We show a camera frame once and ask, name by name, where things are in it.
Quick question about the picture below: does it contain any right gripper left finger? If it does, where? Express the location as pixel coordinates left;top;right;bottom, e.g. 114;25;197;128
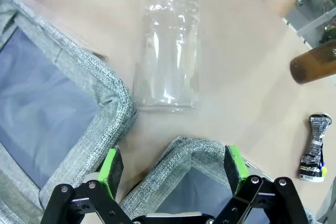
39;145;132;224

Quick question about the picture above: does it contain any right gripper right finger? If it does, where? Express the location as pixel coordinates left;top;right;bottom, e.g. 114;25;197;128
215;144;310;224

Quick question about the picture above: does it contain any brown glass bottle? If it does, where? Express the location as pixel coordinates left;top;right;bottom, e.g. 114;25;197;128
290;39;336;85

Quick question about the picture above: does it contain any large clear plastic bottle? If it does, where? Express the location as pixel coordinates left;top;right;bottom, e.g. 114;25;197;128
132;0;202;113

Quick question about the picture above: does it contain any grey fabric basket labelled Can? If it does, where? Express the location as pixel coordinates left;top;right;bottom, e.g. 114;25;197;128
115;136;323;224

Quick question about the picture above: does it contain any crushed black silver can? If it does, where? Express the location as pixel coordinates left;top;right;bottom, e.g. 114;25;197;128
299;113;333;182

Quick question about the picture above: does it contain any grey fabric basket labelled Plastic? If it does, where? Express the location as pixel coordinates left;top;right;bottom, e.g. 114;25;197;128
0;0;139;224

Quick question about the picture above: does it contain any person's left hand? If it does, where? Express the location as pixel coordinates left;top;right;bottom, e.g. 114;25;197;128
261;0;300;18

